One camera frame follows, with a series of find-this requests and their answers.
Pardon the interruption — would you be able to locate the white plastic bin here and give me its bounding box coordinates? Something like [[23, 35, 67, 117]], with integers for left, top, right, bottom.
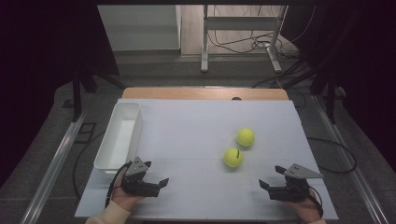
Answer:
[[93, 102, 144, 175]]

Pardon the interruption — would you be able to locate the hand-held gripper black cable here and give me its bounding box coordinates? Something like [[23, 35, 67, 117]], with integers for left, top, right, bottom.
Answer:
[[306, 185, 324, 217], [105, 161, 134, 209]]

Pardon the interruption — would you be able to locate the black floor cable loop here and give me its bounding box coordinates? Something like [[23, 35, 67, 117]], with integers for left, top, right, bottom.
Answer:
[[306, 136, 358, 175]]

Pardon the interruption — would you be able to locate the white cabinet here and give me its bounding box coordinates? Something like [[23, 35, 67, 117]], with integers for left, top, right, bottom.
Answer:
[[97, 4, 182, 52]]

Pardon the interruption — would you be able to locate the thin black floor cable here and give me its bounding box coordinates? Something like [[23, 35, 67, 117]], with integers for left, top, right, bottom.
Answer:
[[72, 130, 106, 200]]

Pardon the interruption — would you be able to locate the right hand-held gripper black cable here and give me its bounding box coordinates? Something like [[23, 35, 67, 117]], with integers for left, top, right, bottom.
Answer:
[[306, 185, 324, 217]]

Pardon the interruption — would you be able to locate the metal floor rail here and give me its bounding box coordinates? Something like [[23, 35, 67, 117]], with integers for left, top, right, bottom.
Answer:
[[20, 110, 89, 224], [312, 94, 390, 224]]

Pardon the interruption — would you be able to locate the white desk frame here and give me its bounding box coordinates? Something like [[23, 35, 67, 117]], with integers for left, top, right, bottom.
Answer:
[[200, 4, 289, 74]]

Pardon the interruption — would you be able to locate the black stand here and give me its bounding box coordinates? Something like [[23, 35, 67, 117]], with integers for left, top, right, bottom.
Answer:
[[70, 52, 125, 123], [284, 59, 347, 125]]

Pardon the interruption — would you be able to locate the person's right hand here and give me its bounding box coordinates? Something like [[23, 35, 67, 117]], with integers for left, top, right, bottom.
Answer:
[[281, 189, 322, 222]]

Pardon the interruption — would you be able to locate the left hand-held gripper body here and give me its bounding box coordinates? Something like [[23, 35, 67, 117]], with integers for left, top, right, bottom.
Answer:
[[120, 156, 162, 198]]

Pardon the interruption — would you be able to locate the wooden table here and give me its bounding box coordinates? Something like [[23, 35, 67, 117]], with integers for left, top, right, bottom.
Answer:
[[120, 87, 290, 101]]

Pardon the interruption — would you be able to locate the bundle of floor cables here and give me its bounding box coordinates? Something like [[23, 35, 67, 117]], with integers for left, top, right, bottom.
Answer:
[[207, 29, 302, 60]]

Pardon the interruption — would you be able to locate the white foam board sheet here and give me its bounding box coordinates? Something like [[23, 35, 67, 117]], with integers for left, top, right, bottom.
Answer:
[[74, 98, 340, 220]]

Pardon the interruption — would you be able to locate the left hand-held gripper black cable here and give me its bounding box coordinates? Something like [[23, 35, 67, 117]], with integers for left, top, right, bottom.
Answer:
[[105, 161, 134, 209]]

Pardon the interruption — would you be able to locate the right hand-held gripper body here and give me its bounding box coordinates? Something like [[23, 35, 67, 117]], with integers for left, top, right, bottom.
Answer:
[[268, 163, 324, 203]]

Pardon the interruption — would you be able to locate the person's left hand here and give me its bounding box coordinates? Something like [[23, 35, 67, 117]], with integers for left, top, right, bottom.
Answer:
[[111, 181, 145, 211]]

